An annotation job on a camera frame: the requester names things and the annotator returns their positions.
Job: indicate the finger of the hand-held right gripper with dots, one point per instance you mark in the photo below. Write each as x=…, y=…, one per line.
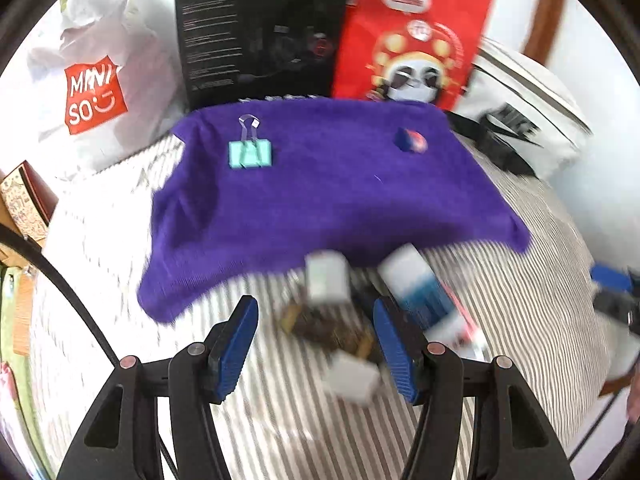
x=612, y=300

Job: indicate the pink lip balm jar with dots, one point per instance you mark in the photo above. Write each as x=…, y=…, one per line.
x=410, y=141

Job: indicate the white bag black logo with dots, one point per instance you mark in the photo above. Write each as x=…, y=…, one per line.
x=550, y=100

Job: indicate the purple towel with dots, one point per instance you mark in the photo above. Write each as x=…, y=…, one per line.
x=325, y=195

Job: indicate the patterned cardboard box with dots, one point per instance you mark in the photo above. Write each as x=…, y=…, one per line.
x=20, y=200

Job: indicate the brown wooden frame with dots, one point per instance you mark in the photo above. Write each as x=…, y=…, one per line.
x=545, y=15

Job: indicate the white blue tube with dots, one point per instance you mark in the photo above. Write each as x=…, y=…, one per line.
x=415, y=280

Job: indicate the white usb light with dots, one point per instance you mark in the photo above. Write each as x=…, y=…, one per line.
x=350, y=380

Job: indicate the black headset box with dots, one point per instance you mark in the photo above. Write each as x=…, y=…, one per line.
x=225, y=35

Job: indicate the teal binder clip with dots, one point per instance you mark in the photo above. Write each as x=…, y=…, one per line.
x=250, y=155

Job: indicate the red panda print bag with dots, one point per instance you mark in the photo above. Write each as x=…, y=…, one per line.
x=360, y=50

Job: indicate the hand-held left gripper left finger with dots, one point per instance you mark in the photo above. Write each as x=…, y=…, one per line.
x=235, y=347

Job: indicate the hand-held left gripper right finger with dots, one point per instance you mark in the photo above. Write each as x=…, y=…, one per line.
x=395, y=350

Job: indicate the white plastic bag red logo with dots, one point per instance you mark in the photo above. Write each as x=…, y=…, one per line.
x=130, y=60

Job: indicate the white charger adapter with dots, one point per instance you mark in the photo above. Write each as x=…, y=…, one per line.
x=327, y=275

